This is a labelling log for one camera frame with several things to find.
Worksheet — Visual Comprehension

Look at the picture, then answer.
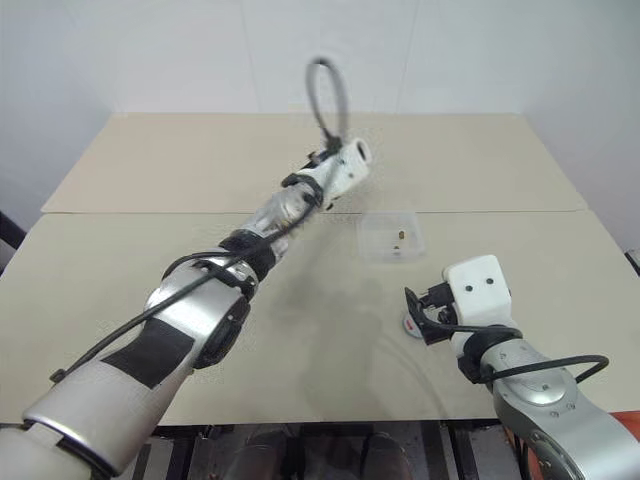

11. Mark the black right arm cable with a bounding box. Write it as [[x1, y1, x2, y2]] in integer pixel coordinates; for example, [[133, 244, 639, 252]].
[[419, 312, 611, 386]]

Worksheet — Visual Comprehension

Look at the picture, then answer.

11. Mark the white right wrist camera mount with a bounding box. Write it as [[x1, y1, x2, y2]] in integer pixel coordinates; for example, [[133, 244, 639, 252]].
[[442, 254, 513, 351]]

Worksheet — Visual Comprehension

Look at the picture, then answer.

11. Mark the black table frame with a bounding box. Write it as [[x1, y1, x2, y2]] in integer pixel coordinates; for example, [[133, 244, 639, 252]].
[[134, 422, 521, 480]]

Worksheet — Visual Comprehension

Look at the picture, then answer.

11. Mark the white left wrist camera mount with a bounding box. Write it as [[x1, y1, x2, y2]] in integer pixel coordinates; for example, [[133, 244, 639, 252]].
[[292, 142, 372, 202]]

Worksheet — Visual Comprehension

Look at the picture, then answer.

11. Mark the black object at edge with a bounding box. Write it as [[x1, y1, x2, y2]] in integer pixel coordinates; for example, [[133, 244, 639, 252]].
[[0, 209, 27, 275]]

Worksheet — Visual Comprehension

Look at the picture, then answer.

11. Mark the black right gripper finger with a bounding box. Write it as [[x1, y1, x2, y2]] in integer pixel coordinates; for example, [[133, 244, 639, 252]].
[[403, 286, 431, 311], [415, 308, 448, 348]]

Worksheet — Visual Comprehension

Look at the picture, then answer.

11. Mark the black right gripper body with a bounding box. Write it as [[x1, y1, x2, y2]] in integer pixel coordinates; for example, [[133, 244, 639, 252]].
[[422, 281, 459, 324]]

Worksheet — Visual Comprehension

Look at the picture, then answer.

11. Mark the small red white object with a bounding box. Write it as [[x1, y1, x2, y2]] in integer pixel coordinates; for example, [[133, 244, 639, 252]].
[[399, 310, 422, 337]]

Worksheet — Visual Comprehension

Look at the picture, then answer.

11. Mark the clear plastic container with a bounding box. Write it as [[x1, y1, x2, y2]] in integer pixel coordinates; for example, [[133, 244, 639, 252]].
[[355, 211, 428, 264]]

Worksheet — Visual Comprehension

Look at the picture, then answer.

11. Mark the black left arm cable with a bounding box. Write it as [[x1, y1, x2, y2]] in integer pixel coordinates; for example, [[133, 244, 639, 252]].
[[49, 57, 351, 386]]

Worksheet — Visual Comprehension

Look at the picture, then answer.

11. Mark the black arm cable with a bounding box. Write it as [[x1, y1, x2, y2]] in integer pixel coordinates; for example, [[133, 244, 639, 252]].
[[419, 312, 611, 386], [49, 57, 351, 386]]

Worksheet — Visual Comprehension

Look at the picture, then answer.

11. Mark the orange object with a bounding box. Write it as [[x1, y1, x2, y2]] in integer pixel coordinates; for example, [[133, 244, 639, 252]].
[[607, 409, 640, 451]]

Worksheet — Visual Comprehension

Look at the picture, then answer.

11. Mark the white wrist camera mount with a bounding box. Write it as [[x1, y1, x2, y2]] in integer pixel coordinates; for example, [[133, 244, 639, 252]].
[[442, 254, 513, 351], [292, 142, 372, 202]]

